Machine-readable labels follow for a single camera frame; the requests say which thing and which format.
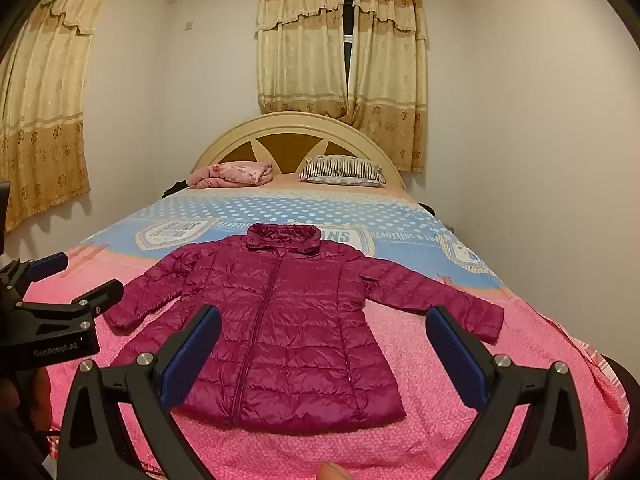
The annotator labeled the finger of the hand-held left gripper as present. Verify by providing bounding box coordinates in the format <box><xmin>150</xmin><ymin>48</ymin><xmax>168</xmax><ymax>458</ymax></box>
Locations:
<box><xmin>22</xmin><ymin>280</ymin><xmax>125</xmax><ymax>325</ymax></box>
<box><xmin>20</xmin><ymin>252</ymin><xmax>69</xmax><ymax>286</ymax></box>

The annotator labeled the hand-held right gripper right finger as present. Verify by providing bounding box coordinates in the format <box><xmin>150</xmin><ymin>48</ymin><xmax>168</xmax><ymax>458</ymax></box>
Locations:
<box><xmin>425</xmin><ymin>305</ymin><xmax>591</xmax><ymax>480</ymax></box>

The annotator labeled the wide beige floral curtain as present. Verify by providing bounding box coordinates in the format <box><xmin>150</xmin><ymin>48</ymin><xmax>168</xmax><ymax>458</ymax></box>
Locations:
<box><xmin>0</xmin><ymin>0</ymin><xmax>113</xmax><ymax>233</ymax></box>

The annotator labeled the magenta quilted down jacket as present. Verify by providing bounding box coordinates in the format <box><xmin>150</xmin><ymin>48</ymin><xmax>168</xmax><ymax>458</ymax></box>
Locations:
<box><xmin>102</xmin><ymin>224</ymin><xmax>505</xmax><ymax>435</ymax></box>

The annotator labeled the cream wooden headboard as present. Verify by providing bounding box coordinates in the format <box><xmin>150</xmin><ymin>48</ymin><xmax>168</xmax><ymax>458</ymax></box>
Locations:
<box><xmin>192</xmin><ymin>111</ymin><xmax>408</xmax><ymax>192</ymax></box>

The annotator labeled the person's right hand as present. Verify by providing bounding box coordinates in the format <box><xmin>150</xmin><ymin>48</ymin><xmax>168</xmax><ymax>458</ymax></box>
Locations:
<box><xmin>318</xmin><ymin>462</ymin><xmax>353</xmax><ymax>480</ymax></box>

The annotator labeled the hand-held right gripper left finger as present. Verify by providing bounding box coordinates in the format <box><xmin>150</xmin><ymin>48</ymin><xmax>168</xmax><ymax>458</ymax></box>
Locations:
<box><xmin>60</xmin><ymin>304</ymin><xmax>222</xmax><ymax>480</ymax></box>

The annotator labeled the folded pink floral blanket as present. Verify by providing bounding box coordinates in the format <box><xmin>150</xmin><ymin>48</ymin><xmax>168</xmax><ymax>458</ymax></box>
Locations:
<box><xmin>187</xmin><ymin>161</ymin><xmax>274</xmax><ymax>190</ymax></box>

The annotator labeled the striped pillow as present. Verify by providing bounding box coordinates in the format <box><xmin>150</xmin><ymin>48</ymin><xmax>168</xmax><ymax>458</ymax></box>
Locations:
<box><xmin>299</xmin><ymin>155</ymin><xmax>387</xmax><ymax>187</ymax></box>

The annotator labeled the person's left forearm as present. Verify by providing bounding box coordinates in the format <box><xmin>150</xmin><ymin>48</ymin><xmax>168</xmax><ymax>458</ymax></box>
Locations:
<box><xmin>0</xmin><ymin>410</ymin><xmax>63</xmax><ymax>480</ymax></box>

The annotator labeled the dark cloth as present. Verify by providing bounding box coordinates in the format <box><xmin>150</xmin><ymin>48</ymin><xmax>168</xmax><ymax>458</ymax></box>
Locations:
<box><xmin>161</xmin><ymin>179</ymin><xmax>194</xmax><ymax>199</ymax></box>

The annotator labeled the bed with cream headboard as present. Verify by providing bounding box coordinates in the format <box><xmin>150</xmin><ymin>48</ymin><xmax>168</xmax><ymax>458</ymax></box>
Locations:
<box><xmin>22</xmin><ymin>187</ymin><xmax>628</xmax><ymax>480</ymax></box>

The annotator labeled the person's left hand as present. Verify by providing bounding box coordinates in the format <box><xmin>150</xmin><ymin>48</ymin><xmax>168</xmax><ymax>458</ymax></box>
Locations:
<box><xmin>0</xmin><ymin>372</ymin><xmax>55</xmax><ymax>436</ymax></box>

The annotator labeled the peach bed sheet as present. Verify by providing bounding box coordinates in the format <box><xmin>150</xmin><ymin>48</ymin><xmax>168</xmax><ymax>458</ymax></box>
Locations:
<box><xmin>190</xmin><ymin>172</ymin><xmax>408</xmax><ymax>207</ymax></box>

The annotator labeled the beige floral curtain panel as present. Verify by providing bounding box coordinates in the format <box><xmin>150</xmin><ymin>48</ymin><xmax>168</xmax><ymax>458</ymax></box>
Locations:
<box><xmin>348</xmin><ymin>0</ymin><xmax>428</xmax><ymax>173</ymax></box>
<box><xmin>256</xmin><ymin>0</ymin><xmax>349</xmax><ymax>116</ymax></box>

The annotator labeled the dark window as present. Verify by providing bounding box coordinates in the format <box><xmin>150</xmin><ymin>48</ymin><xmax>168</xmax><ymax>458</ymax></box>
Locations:
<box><xmin>342</xmin><ymin>0</ymin><xmax>357</xmax><ymax>106</ymax></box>

